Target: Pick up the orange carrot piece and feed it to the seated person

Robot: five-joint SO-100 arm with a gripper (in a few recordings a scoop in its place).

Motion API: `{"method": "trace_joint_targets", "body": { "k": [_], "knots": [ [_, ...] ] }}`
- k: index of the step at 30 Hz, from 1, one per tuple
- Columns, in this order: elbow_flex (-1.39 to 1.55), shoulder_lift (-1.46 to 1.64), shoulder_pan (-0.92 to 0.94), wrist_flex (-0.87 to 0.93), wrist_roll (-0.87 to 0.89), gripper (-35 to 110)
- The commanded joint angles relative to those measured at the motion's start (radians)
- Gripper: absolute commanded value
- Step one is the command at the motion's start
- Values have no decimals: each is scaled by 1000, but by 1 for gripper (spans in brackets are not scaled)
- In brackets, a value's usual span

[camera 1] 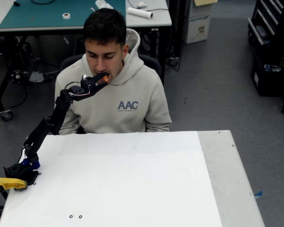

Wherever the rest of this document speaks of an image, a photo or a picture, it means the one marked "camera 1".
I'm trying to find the black robot arm with base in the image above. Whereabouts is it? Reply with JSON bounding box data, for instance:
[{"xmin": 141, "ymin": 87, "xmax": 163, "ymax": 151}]
[{"xmin": 3, "ymin": 89, "xmax": 74, "ymax": 186}]

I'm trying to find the man in beige hoodie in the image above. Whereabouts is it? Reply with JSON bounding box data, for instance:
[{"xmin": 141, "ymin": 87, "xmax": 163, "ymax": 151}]
[{"xmin": 54, "ymin": 8, "xmax": 173, "ymax": 135}]

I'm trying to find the white paper scrap on floor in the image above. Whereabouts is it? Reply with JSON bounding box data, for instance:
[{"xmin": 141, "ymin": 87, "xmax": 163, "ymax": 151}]
[{"xmin": 28, "ymin": 70, "xmax": 44, "ymax": 83}]

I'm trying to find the black office chair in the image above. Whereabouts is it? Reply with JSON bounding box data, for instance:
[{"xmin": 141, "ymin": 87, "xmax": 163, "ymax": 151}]
[{"xmin": 59, "ymin": 53, "xmax": 163, "ymax": 134}]

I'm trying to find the crumpled clear plastic wrap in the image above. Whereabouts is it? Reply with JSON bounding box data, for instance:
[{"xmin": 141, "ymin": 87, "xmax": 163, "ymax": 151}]
[{"xmin": 95, "ymin": 0, "xmax": 115, "ymax": 10}]

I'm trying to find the white paper roll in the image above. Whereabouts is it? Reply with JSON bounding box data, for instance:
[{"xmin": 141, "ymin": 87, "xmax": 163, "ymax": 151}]
[{"xmin": 127, "ymin": 7, "xmax": 154, "ymax": 19}]

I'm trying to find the grey workbench with black legs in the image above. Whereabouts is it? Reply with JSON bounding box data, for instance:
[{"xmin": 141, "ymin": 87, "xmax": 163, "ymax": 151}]
[{"xmin": 0, "ymin": 0, "xmax": 172, "ymax": 121}]

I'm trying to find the green cutting mat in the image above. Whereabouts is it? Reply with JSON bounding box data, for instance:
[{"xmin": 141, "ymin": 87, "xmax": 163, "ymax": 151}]
[{"xmin": 0, "ymin": 0, "xmax": 126, "ymax": 29}]

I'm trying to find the large white paper sheet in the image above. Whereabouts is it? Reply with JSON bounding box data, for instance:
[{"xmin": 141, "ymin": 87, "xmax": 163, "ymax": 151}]
[{"xmin": 0, "ymin": 131, "xmax": 223, "ymax": 227}]

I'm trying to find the white cardboard box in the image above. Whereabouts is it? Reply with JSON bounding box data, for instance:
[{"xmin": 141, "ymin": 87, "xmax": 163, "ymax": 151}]
[{"xmin": 183, "ymin": 0, "xmax": 213, "ymax": 45}]

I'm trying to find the yellow bar clamp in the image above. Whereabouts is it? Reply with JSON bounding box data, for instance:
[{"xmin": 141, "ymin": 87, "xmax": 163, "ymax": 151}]
[{"xmin": 0, "ymin": 177, "xmax": 28, "ymax": 192}]

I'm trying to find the manila folder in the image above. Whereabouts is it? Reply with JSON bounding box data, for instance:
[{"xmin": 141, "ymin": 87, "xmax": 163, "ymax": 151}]
[{"xmin": 194, "ymin": 0, "xmax": 218, "ymax": 6}]

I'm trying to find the black storage bin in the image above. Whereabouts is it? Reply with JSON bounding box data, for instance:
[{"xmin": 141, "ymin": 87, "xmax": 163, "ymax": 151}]
[{"xmin": 250, "ymin": 51, "xmax": 284, "ymax": 97}]

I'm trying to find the black tool cabinet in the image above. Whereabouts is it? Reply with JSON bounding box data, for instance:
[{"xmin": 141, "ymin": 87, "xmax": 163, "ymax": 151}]
[{"xmin": 248, "ymin": 0, "xmax": 284, "ymax": 45}]

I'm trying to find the black camera cable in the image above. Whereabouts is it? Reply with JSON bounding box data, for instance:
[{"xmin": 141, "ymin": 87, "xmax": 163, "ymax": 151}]
[{"xmin": 64, "ymin": 81, "xmax": 82, "ymax": 92}]

